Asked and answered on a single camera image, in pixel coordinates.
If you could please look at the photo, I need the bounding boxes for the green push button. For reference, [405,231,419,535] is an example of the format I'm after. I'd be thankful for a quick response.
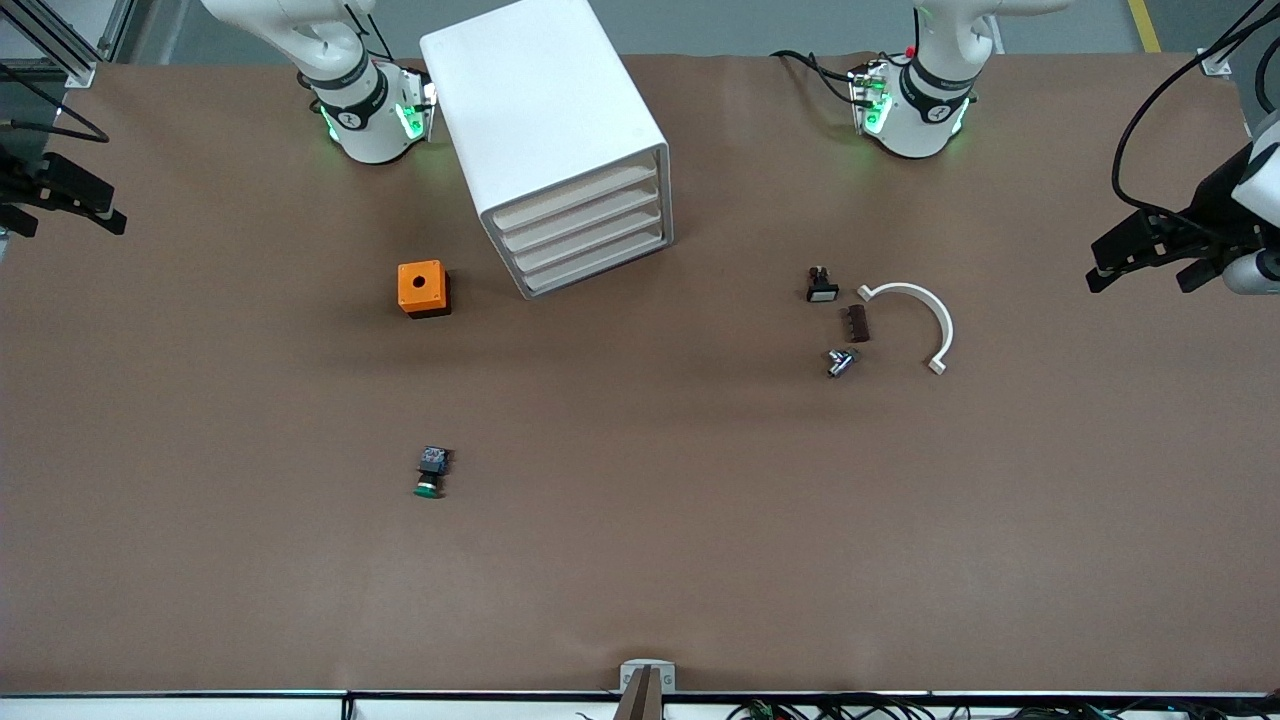
[414,446,451,499]

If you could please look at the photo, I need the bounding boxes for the orange box with hole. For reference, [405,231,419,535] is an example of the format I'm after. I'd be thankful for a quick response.
[398,261,452,319]

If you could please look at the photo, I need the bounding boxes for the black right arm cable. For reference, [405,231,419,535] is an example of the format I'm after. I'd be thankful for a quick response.
[0,62,111,143]

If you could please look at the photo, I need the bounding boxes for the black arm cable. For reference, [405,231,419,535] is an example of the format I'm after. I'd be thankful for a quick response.
[0,62,111,143]
[1112,0,1280,226]

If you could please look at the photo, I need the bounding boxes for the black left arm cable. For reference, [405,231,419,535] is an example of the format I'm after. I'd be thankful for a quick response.
[1112,0,1280,226]

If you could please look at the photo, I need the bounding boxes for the aluminium frame post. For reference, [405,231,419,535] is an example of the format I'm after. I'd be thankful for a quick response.
[0,0,136,89]
[1200,0,1280,79]

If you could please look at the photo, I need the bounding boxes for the white half ring clamp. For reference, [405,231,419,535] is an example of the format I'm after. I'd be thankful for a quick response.
[857,283,954,376]

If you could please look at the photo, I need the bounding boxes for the black base cable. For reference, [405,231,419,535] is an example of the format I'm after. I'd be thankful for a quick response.
[770,50,866,106]

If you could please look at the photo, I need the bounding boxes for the white black table rail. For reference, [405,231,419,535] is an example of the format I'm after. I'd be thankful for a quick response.
[0,688,1280,720]

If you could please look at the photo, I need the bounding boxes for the grey metal bracket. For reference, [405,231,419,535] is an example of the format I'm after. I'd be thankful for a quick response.
[620,660,676,693]

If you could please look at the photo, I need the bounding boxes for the brown narrow post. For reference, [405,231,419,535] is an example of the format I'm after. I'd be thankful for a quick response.
[612,665,666,720]

